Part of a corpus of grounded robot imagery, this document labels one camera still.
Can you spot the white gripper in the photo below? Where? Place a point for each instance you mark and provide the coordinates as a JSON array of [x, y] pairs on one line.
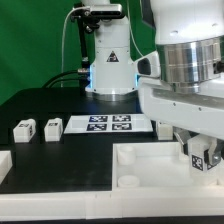
[[201, 113]]

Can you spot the white square table top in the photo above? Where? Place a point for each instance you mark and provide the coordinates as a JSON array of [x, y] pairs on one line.
[[158, 170]]

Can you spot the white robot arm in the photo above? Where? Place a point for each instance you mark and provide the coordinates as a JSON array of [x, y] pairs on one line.
[[181, 83]]

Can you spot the white marker plate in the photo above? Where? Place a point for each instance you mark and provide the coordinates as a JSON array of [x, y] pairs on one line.
[[118, 123]]

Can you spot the white left fence block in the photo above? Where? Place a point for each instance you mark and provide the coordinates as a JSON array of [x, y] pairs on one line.
[[5, 164]]

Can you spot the white front fence rail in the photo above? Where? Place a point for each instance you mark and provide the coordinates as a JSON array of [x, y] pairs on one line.
[[119, 203]]

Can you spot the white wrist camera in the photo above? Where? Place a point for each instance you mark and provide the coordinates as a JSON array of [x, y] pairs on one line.
[[148, 65]]

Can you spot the grey camera on stand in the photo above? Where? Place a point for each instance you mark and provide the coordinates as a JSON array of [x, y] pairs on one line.
[[107, 11]]

